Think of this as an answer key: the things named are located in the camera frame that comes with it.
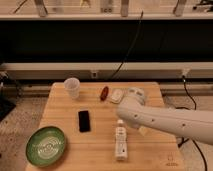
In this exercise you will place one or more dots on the green ceramic plate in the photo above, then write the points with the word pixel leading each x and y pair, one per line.
pixel 45 146

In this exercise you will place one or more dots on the white plastic bottle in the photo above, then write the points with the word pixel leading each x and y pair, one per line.
pixel 120 141

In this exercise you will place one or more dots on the small red object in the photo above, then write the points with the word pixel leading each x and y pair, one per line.
pixel 104 93

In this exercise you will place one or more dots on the white wall outlet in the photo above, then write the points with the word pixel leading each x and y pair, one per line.
pixel 94 74

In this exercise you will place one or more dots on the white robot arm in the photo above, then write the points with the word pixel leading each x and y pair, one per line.
pixel 194 124

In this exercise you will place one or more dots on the white computer mouse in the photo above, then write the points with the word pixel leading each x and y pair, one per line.
pixel 116 96

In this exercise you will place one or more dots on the translucent plastic cup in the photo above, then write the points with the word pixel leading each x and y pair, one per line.
pixel 72 86

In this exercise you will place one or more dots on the black smartphone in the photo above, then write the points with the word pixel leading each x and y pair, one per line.
pixel 84 121

